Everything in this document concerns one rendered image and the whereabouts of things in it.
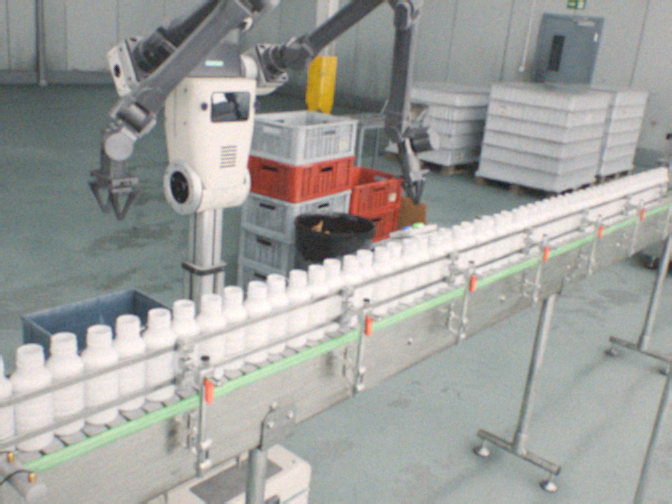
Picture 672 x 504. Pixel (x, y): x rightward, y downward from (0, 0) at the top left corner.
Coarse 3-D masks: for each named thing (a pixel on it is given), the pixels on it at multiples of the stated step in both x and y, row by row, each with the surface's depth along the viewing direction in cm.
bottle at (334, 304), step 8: (328, 264) 159; (336, 264) 159; (328, 272) 159; (336, 272) 160; (328, 280) 160; (336, 280) 160; (336, 288) 160; (336, 296) 161; (328, 304) 161; (336, 304) 161; (328, 312) 161; (336, 312) 162; (328, 328) 163; (336, 328) 164
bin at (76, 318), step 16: (80, 304) 179; (96, 304) 182; (112, 304) 186; (128, 304) 190; (144, 304) 188; (160, 304) 183; (32, 320) 170; (48, 320) 173; (64, 320) 177; (80, 320) 180; (96, 320) 184; (112, 320) 188; (144, 320) 189; (32, 336) 166; (48, 336) 160; (80, 336) 181; (112, 336) 189; (48, 352) 162; (240, 464) 164
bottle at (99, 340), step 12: (96, 336) 115; (108, 336) 116; (96, 348) 116; (108, 348) 117; (84, 360) 116; (96, 360) 116; (108, 360) 116; (84, 372) 116; (84, 384) 117; (96, 384) 117; (108, 384) 117; (96, 396) 117; (108, 396) 118; (96, 420) 119; (108, 420) 120
